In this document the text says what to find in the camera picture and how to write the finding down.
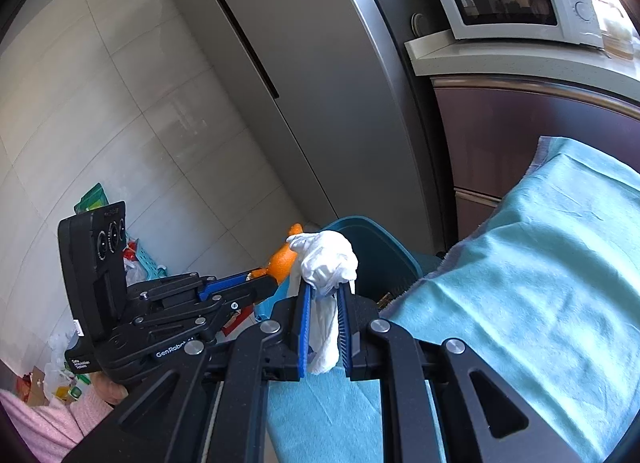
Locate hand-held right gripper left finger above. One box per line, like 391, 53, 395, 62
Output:
60, 280, 316, 463

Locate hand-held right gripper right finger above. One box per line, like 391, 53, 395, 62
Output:
336, 283, 586, 463

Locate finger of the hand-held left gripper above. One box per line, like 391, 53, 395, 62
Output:
197, 276, 279, 340
127, 270, 257, 302

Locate orange peel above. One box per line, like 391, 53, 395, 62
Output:
248, 223, 304, 282

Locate white tissue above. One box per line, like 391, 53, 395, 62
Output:
286, 232, 360, 376

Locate teal trash bin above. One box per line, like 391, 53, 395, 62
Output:
255, 215, 442, 325

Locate person's left forearm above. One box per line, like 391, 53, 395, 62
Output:
0, 373, 130, 463

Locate white plastic bag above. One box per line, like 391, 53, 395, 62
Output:
122, 255, 147, 286

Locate red package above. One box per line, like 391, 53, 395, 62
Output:
224, 303, 257, 340

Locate teal plastic basket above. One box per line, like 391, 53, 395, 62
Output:
125, 230, 169, 285

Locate green package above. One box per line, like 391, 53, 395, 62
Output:
74, 183, 110, 216

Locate teal printed tablecloth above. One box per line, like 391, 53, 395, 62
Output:
265, 135, 640, 463

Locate grey refrigerator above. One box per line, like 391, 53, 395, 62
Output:
166, 0, 451, 254

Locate kitchen base cabinet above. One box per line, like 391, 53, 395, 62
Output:
404, 29, 640, 249

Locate stacked white bowls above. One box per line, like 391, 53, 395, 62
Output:
597, 0, 638, 61

